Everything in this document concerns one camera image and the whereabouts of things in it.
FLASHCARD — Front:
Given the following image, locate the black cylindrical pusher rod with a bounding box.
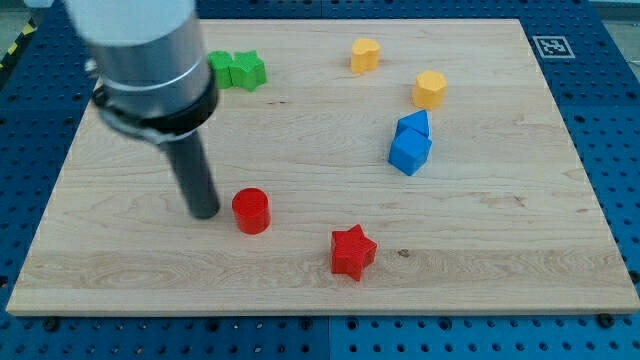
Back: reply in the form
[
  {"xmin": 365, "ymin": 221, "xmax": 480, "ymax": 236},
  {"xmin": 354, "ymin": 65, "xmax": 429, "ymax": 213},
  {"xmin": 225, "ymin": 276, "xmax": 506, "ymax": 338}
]
[{"xmin": 160, "ymin": 131, "xmax": 220, "ymax": 219}]

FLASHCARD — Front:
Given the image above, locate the wooden board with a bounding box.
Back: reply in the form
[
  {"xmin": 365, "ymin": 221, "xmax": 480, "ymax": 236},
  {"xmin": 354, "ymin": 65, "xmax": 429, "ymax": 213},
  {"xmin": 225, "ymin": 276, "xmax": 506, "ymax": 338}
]
[{"xmin": 7, "ymin": 19, "xmax": 639, "ymax": 317}]

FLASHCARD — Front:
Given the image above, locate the black flange ring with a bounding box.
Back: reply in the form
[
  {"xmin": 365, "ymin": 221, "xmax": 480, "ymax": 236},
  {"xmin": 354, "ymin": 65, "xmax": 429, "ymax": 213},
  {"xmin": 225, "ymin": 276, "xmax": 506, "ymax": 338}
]
[{"xmin": 91, "ymin": 78, "xmax": 218, "ymax": 145}]

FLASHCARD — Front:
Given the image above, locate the blue cube block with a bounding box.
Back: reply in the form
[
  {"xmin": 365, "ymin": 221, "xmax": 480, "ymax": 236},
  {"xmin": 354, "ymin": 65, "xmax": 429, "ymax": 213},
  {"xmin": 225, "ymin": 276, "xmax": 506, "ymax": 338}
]
[{"xmin": 388, "ymin": 128, "xmax": 432, "ymax": 176}]

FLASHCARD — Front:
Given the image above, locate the blue triangle block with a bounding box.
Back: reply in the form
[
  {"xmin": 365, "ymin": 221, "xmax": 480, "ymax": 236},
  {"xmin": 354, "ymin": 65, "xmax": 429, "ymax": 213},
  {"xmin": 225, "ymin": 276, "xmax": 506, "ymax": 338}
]
[{"xmin": 395, "ymin": 110, "xmax": 430, "ymax": 138}]

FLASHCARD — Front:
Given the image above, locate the yellow heart block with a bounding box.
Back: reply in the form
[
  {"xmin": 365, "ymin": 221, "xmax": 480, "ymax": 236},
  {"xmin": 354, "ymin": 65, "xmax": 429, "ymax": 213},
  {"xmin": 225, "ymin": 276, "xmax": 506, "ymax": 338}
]
[{"xmin": 350, "ymin": 38, "xmax": 381, "ymax": 74}]

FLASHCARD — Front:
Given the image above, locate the red star block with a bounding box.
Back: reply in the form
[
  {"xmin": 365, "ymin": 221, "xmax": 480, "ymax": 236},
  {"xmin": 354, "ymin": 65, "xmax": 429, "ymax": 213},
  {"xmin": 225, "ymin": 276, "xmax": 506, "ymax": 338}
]
[{"xmin": 331, "ymin": 224, "xmax": 377, "ymax": 282}]

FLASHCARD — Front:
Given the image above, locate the red cylinder block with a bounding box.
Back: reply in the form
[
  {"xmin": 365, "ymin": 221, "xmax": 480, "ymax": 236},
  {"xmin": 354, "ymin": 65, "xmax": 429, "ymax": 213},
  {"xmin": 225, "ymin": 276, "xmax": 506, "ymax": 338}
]
[{"xmin": 232, "ymin": 187, "xmax": 271, "ymax": 235}]

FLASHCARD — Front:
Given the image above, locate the green star block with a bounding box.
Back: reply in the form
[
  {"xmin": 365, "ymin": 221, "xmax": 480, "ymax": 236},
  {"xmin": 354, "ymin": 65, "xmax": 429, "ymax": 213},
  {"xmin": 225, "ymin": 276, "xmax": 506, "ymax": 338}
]
[{"xmin": 229, "ymin": 50, "xmax": 267, "ymax": 92}]

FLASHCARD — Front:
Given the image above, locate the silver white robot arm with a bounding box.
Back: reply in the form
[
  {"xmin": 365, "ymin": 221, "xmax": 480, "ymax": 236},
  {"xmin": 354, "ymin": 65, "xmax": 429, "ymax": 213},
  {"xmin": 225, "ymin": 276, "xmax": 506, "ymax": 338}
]
[{"xmin": 64, "ymin": 0, "xmax": 220, "ymax": 219}]

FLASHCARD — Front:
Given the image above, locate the green block behind arm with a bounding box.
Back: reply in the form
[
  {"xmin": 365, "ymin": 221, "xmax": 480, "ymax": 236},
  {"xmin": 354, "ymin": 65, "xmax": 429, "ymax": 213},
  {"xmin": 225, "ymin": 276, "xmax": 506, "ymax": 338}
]
[{"xmin": 207, "ymin": 50, "xmax": 233, "ymax": 89}]

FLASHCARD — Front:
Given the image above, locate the yellow hexagon block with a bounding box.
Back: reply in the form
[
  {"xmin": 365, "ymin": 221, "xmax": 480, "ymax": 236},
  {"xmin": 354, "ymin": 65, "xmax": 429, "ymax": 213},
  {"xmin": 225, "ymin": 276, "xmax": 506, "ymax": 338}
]
[{"xmin": 412, "ymin": 70, "xmax": 447, "ymax": 110}]

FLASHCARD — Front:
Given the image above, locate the white fiducial marker tag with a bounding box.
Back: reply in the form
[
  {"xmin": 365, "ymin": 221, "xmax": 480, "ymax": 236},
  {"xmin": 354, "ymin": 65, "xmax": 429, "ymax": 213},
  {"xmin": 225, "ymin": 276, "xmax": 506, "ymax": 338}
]
[{"xmin": 533, "ymin": 35, "xmax": 575, "ymax": 59}]

